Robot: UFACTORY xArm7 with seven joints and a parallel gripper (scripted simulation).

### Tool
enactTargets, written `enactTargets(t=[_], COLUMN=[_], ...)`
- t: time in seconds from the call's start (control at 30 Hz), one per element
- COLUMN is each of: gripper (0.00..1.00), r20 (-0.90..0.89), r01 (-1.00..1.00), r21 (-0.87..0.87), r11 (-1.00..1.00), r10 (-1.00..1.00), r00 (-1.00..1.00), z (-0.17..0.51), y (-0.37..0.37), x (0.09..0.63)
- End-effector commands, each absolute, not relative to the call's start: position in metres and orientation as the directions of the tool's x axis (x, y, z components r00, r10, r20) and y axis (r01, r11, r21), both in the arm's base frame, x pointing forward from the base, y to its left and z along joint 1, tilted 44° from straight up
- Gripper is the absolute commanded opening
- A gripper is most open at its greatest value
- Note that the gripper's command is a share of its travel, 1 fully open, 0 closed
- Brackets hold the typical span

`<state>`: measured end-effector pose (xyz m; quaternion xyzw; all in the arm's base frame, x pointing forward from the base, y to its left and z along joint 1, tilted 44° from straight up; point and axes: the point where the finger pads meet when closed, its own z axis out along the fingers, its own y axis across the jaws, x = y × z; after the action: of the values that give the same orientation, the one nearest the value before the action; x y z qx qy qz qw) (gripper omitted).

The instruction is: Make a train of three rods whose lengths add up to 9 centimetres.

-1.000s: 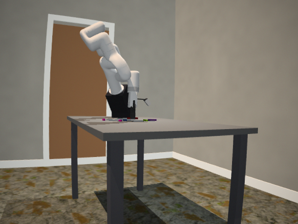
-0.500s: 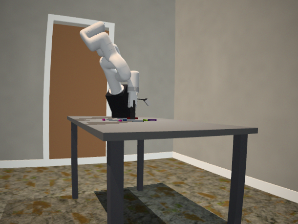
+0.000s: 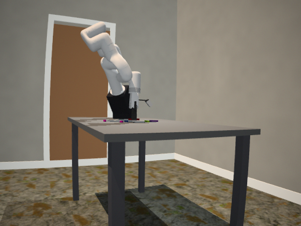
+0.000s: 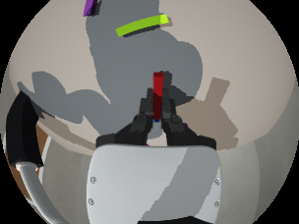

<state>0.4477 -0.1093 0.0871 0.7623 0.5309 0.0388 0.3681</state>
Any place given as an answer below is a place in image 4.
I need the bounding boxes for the purple rod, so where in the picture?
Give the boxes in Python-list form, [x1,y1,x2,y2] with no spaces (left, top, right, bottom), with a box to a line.
[83,0,97,17]

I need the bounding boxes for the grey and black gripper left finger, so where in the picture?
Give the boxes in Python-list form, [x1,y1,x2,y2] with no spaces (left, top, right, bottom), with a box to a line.
[95,87,153,148]

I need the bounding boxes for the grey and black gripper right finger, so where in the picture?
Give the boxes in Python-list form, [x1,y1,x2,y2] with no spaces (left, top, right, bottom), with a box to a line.
[161,88,216,150]

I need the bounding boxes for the lime green rod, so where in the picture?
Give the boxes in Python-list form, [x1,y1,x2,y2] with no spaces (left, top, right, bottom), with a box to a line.
[116,14,168,36]

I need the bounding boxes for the red rod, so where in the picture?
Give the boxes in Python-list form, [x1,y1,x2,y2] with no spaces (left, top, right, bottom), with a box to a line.
[153,72,163,120]

